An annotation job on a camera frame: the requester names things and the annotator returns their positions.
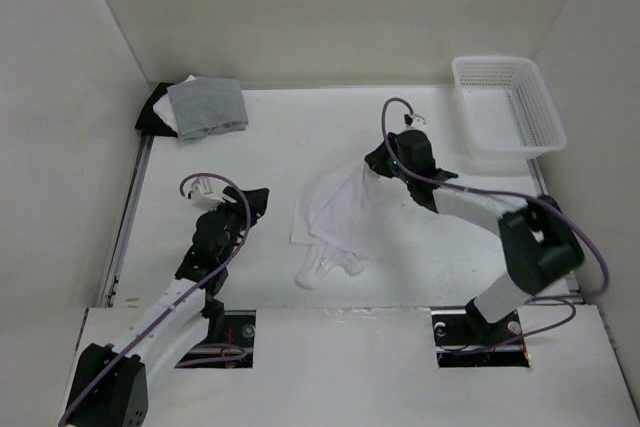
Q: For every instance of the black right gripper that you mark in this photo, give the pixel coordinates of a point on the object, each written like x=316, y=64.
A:
x=377, y=158

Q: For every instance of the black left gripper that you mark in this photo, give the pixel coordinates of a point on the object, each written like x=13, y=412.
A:
x=257, y=203

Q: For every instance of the white tank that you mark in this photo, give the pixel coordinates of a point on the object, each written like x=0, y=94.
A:
x=165, y=108
x=332, y=220

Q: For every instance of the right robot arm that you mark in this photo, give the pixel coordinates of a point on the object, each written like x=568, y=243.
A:
x=538, y=247

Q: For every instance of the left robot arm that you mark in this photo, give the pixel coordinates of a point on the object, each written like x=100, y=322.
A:
x=112, y=383

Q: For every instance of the folded grey tank top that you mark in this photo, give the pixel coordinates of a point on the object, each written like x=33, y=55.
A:
x=208, y=106

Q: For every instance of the folded black tank top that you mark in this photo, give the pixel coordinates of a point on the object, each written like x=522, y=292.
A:
x=149, y=124

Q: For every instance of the folded white tank top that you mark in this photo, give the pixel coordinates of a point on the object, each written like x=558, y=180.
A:
x=165, y=108

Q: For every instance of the white plastic basket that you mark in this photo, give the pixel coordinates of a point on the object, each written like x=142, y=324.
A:
x=506, y=110

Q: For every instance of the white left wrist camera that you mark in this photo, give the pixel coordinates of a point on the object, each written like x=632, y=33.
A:
x=202, y=195

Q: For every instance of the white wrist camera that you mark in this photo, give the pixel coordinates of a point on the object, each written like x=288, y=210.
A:
x=414, y=121
x=202, y=195

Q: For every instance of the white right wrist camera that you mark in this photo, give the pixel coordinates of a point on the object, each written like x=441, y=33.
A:
x=414, y=121

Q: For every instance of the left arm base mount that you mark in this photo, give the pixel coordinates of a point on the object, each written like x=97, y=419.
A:
x=228, y=345

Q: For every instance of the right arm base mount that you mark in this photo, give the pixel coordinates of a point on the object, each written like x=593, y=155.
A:
x=459, y=345

